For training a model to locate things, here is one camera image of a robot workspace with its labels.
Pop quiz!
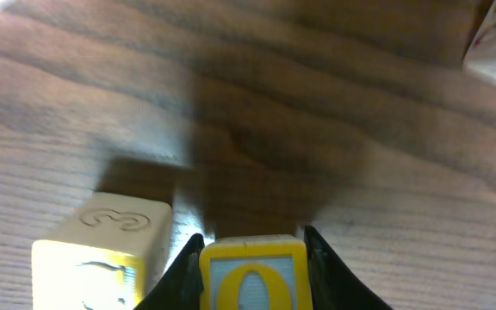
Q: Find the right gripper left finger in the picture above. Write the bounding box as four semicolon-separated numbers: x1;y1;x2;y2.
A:
134;233;205;310

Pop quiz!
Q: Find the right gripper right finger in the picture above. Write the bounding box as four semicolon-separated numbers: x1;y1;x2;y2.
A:
304;226;393;310

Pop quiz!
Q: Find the yellow letter O block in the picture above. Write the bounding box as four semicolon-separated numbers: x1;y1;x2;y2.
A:
199;235;313;310

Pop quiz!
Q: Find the yellow letter C block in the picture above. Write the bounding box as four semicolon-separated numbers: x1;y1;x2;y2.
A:
32;192;172;310

